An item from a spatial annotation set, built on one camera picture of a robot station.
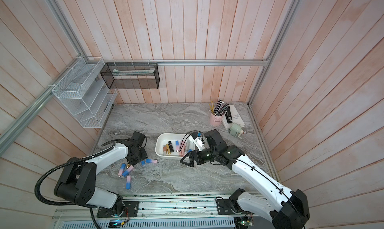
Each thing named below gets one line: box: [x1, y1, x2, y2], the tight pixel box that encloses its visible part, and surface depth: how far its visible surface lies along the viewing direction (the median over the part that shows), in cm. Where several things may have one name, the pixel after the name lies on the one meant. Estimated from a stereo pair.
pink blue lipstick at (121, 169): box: [118, 163, 126, 178], surface depth 87 cm
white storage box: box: [155, 133, 196, 160], surface depth 97 cm
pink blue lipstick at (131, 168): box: [122, 165, 134, 177], surface depth 87 cm
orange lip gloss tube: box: [162, 145, 167, 156], surface depth 95 cm
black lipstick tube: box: [168, 140, 174, 153], surface depth 97 cm
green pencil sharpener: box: [229, 123, 244, 139], surface depth 100 cm
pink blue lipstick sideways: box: [145, 158, 158, 163], surface depth 91 cm
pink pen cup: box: [209, 113, 223, 127], surface depth 103 cm
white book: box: [222, 104, 245, 130], surface depth 111 cm
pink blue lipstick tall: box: [175, 140, 180, 153], surface depth 99 cm
